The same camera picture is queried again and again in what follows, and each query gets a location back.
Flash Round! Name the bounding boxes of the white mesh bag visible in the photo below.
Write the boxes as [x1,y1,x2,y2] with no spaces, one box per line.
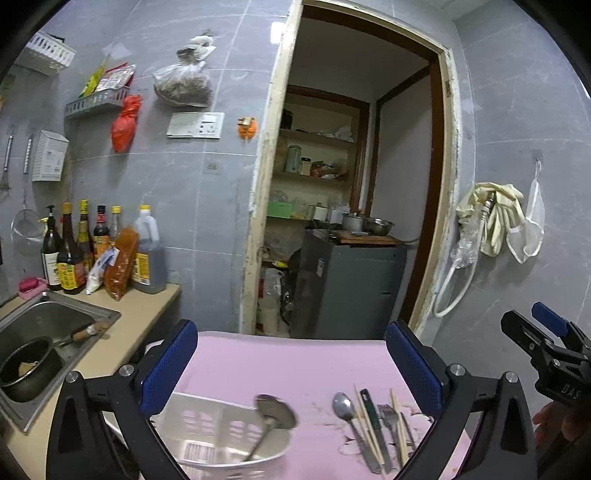
[505,161,546,265]

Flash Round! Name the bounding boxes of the wooden handled brush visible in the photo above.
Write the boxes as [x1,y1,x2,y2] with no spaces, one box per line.
[59,320,112,348]

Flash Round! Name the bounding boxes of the metal fork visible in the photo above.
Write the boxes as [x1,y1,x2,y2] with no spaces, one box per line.
[377,403,402,464]

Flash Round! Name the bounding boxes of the large vinegar jug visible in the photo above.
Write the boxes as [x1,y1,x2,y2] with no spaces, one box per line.
[130,204,168,296]

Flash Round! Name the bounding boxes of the yellow green packet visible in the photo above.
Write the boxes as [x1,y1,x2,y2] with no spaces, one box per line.
[82,54,112,99]

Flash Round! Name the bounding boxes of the dark soy sauce bottle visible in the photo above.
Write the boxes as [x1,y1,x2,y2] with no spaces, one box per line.
[55,202,88,296]

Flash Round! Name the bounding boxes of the metal ladle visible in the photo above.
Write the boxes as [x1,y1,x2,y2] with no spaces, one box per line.
[241,394,297,463]

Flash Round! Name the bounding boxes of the grey wall rack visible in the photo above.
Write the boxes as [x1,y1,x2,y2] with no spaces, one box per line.
[64,89,131,121]

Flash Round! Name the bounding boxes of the hanging metal peeler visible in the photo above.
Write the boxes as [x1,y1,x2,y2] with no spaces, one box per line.
[1,126,17,191]

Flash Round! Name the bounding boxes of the white hose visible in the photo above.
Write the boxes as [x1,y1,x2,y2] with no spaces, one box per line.
[433,253,477,319]

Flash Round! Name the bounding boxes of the steel pot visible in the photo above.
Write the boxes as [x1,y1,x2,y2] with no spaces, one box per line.
[341,211,371,232]

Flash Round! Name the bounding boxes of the cream rubber gloves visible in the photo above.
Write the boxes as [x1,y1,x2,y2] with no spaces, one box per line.
[456,181,526,258]

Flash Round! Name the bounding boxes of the steel bowl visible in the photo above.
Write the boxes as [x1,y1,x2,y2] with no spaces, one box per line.
[362,217,396,237]

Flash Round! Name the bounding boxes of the metal strainer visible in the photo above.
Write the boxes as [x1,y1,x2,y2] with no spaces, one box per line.
[9,135,43,246]

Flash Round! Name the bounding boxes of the black handled knife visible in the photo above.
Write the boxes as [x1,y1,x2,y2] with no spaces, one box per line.
[359,388,394,474]

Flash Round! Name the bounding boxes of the metal spoon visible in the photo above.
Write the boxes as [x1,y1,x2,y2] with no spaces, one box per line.
[331,391,376,474]

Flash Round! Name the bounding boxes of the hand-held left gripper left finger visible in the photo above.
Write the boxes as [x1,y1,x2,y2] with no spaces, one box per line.
[45,318,199,480]

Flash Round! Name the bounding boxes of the black pot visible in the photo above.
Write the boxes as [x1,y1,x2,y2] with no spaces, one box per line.
[0,336,64,403]

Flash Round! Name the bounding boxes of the red labelled sauce bottle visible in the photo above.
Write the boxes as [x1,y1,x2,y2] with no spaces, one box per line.
[93,205,112,265]

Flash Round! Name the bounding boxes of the small bag of dried mushrooms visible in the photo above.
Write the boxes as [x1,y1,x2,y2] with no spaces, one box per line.
[177,31,219,62]

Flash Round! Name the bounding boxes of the wooden shelf unit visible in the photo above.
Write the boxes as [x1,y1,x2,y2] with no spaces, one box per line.
[271,84,371,223]

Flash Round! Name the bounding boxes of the yellow capped sauce bottle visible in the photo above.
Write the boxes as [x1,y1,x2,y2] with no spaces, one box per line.
[76,199,96,278]

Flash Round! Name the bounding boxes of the pink table cover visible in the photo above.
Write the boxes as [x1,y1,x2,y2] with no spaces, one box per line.
[174,329,472,480]

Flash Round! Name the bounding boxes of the white blue packet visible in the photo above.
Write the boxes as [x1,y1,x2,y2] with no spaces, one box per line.
[85,246,119,295]

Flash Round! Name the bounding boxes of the chili powder bag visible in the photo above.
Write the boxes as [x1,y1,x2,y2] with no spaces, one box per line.
[103,228,140,302]

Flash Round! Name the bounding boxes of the steel sink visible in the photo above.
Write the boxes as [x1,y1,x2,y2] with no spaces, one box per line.
[0,290,123,435]

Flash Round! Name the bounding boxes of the white wall basket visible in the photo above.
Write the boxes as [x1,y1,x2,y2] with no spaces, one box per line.
[24,31,77,78]

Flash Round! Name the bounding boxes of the red seasoning packet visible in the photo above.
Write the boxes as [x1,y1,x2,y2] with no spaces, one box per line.
[97,64,138,94]

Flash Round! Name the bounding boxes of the white wall box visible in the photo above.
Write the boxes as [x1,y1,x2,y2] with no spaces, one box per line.
[30,129,71,182]

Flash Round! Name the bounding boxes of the wooden chopstick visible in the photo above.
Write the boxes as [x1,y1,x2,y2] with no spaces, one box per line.
[355,404,376,444]
[390,388,407,466]
[353,383,385,475]
[392,390,411,464]

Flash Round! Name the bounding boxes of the red plastic bag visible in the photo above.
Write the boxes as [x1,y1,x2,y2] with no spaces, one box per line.
[110,94,142,154]

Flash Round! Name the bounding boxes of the pink soap dish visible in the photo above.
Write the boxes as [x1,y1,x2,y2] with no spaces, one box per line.
[17,276,50,300]

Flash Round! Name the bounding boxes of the person's right hand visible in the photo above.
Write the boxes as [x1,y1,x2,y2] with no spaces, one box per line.
[532,401,573,440]

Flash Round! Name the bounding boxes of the clear plastic bag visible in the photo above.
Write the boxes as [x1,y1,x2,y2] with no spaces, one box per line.
[449,220,482,271]

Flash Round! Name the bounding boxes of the wooden cutting board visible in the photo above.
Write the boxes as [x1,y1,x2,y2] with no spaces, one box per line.
[334,229,403,247]

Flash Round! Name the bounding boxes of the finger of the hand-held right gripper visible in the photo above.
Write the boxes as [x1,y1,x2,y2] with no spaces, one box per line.
[530,302,591,347]
[501,310,556,366]

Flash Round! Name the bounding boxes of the white plastic utensil basket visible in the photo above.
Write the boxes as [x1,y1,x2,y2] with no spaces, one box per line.
[151,391,296,480]

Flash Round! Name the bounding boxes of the wooden door frame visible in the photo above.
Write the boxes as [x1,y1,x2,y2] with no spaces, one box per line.
[239,0,464,337]

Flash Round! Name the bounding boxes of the white wall socket panel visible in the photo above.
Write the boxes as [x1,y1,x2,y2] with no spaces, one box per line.
[166,112,226,140]

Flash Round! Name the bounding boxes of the clear bag of dried goods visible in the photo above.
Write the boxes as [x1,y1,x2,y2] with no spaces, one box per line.
[151,61,214,110]

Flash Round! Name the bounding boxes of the small clear bottle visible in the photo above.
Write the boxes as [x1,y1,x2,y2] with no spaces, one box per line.
[109,205,123,246]

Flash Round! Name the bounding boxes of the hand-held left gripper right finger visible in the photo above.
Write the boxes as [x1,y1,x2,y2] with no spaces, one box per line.
[385,319,539,480]

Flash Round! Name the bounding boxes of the grey cabinet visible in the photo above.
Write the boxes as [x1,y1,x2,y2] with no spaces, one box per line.
[290,229,408,341]

